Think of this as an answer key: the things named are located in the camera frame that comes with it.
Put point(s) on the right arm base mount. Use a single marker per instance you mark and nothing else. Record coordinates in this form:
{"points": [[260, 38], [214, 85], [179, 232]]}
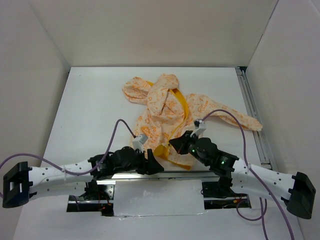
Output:
{"points": [[215, 198]]}

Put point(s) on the aluminium frame rail front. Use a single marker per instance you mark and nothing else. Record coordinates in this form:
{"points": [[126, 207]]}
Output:
{"points": [[166, 175]]}

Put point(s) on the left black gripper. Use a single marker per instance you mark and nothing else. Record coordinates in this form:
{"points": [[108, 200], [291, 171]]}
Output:
{"points": [[150, 166]]}

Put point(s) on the white cover sheet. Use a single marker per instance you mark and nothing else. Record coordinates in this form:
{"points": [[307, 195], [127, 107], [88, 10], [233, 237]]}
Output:
{"points": [[158, 198]]}

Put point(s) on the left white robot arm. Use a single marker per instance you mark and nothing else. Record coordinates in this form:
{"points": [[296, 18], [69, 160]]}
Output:
{"points": [[24, 183]]}

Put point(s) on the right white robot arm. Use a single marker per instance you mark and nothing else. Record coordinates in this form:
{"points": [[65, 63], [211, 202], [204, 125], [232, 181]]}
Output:
{"points": [[295, 192]]}

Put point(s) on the yellow and patterned jacket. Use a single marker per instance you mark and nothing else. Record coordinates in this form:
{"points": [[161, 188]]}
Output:
{"points": [[169, 114]]}

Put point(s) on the aluminium frame rail right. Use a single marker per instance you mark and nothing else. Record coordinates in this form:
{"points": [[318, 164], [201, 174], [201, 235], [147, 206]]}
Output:
{"points": [[264, 151]]}

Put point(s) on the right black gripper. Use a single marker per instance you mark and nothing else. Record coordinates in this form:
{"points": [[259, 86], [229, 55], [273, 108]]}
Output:
{"points": [[180, 143]]}

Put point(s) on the aluminium frame rail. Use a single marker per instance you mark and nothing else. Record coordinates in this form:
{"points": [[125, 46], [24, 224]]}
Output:
{"points": [[166, 175], [264, 151]]}

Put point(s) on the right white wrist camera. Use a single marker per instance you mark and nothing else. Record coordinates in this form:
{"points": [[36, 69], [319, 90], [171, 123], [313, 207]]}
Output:
{"points": [[200, 127]]}

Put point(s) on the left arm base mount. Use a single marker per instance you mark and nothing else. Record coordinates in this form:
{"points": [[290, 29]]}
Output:
{"points": [[97, 197]]}

